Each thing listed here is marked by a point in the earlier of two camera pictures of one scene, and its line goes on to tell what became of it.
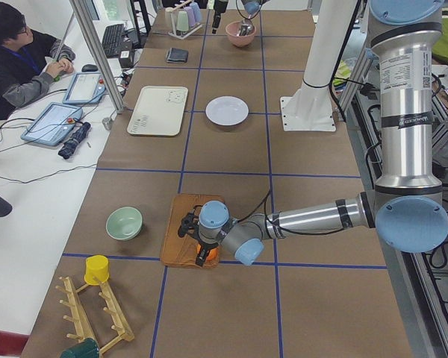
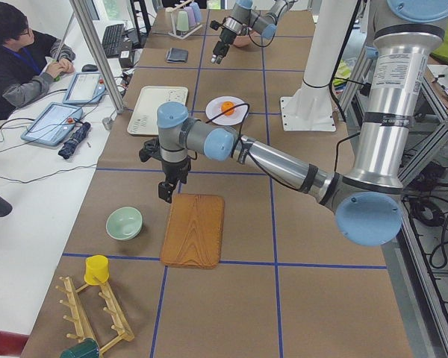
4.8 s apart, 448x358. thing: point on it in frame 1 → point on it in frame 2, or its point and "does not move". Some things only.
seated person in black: (19, 65) does not move
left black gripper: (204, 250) → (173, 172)
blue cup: (196, 11) does not move
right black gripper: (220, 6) → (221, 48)
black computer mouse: (89, 68) does not move
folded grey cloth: (177, 56) does not move
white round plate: (227, 110) does not move
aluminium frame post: (81, 13) does not move
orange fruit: (212, 253) → (226, 105)
